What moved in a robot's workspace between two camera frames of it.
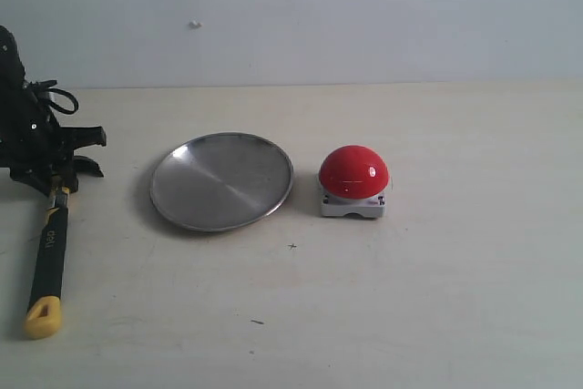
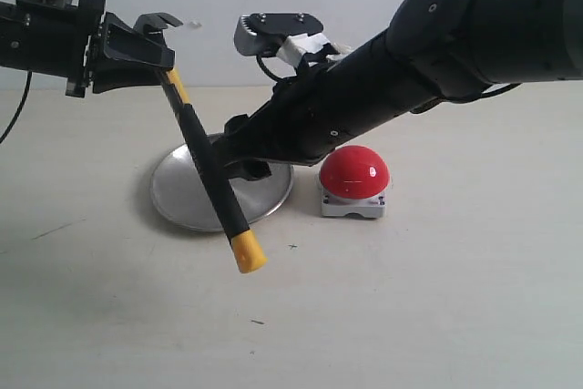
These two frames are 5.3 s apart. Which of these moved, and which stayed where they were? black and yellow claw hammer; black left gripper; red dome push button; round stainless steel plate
Moved: black left gripper; black and yellow claw hammer
Stayed: round stainless steel plate; red dome push button
